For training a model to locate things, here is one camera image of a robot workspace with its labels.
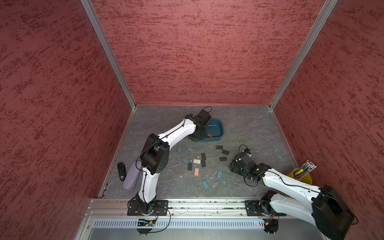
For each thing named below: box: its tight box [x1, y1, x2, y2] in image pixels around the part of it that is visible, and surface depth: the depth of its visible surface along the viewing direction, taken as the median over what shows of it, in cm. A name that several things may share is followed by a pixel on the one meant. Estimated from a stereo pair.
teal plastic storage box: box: [194, 118, 224, 142], surface depth 103 cm
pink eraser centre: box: [194, 167, 200, 176], surface depth 88 cm
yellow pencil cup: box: [287, 168, 312, 185], surface depth 77 cm
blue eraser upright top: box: [177, 146, 183, 154], surface depth 97 cm
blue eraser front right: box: [216, 170, 223, 180], surface depth 87 cm
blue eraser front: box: [201, 180, 210, 190], surface depth 83 cm
